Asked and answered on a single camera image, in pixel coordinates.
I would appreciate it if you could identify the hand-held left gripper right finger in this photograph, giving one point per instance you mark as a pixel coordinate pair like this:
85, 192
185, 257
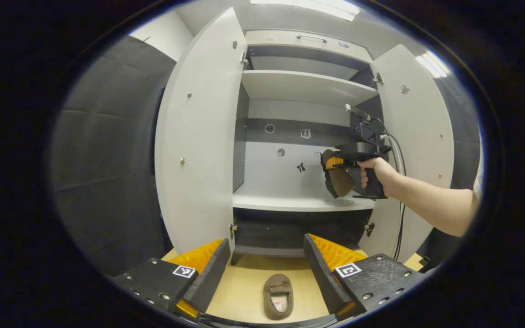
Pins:
321, 273

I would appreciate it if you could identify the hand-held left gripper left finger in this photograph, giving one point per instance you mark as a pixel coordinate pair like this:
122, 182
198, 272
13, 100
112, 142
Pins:
212, 278

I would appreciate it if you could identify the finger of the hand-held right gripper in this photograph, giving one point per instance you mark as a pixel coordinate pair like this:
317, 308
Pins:
335, 163

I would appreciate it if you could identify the brown fuzzy shoe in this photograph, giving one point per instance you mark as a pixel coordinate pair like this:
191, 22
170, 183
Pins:
339, 182
278, 296

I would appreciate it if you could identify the white shoe cabinet door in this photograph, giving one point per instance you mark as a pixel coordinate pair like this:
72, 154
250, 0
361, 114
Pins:
198, 136
426, 127

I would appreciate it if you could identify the white shoe cabinet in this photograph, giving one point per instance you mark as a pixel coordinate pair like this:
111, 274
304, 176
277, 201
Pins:
299, 86

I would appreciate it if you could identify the metal door hinge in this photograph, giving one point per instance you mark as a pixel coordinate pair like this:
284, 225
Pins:
244, 57
369, 228
378, 78
233, 228

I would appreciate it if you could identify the white cabinet drawer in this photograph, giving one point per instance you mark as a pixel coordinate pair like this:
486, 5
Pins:
285, 41

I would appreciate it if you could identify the black backdrop cloth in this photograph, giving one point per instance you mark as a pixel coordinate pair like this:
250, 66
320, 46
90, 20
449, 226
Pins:
465, 127
107, 159

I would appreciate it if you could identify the white shirt sleeve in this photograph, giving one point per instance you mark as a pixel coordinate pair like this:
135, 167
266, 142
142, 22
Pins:
478, 180

